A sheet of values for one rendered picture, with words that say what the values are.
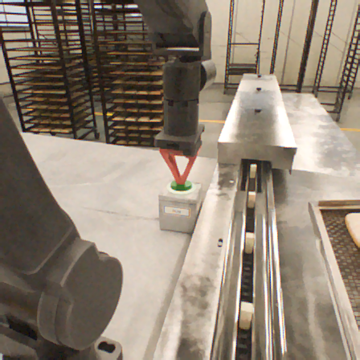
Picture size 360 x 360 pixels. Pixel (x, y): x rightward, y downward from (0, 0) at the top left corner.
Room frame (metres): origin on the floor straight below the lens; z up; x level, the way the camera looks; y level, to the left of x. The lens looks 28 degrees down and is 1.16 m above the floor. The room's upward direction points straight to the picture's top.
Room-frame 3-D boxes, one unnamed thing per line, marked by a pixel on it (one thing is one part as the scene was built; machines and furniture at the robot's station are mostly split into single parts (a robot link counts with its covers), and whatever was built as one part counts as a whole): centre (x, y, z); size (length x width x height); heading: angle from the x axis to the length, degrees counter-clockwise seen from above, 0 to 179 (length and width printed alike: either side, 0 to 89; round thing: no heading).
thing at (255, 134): (1.27, -0.33, 0.89); 1.25 x 0.18 x 0.09; 166
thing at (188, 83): (0.49, -0.01, 1.08); 0.07 x 0.06 x 0.07; 158
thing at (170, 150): (0.50, -0.01, 0.95); 0.07 x 0.07 x 0.09; 76
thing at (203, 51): (0.53, -0.02, 1.12); 0.11 x 0.09 x 0.12; 158
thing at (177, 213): (0.49, -0.01, 0.84); 0.08 x 0.08 x 0.11; 76
